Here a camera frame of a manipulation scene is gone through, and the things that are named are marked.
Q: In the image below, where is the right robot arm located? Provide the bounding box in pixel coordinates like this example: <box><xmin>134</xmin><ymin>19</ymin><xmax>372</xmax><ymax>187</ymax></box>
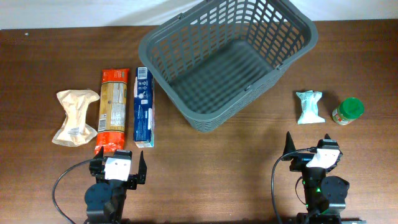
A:
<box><xmin>282</xmin><ymin>133</ymin><xmax>349</xmax><ymax>223</ymax></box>

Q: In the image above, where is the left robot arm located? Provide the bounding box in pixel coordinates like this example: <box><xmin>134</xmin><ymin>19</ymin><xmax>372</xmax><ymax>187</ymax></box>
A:
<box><xmin>85</xmin><ymin>147</ymin><xmax>147</xmax><ymax>223</ymax></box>

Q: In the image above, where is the blue tissue multipack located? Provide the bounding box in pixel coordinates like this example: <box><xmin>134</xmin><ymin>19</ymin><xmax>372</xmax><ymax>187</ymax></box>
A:
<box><xmin>133</xmin><ymin>67</ymin><xmax>155</xmax><ymax>148</ymax></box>

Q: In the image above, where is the mint green wipes packet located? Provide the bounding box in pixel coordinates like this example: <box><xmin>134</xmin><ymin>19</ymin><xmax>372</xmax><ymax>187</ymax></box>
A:
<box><xmin>296</xmin><ymin>90</ymin><xmax>325</xmax><ymax>124</ymax></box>

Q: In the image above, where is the green lid jar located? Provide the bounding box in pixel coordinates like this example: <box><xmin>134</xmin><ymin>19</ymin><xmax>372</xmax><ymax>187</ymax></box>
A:
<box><xmin>332</xmin><ymin>98</ymin><xmax>364</xmax><ymax>125</ymax></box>

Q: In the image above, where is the orange spaghetti packet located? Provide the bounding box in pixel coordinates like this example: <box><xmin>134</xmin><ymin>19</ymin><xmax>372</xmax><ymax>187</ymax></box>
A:
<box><xmin>95</xmin><ymin>68</ymin><xmax>130</xmax><ymax>154</ymax></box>

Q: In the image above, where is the beige crinkled pouch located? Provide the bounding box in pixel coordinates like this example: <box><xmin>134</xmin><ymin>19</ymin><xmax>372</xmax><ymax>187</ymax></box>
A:
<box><xmin>52</xmin><ymin>89</ymin><xmax>100</xmax><ymax>147</ymax></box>

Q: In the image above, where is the grey plastic basket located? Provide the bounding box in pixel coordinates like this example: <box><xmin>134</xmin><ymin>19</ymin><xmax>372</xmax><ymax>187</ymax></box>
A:
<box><xmin>139</xmin><ymin>0</ymin><xmax>318</xmax><ymax>132</ymax></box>

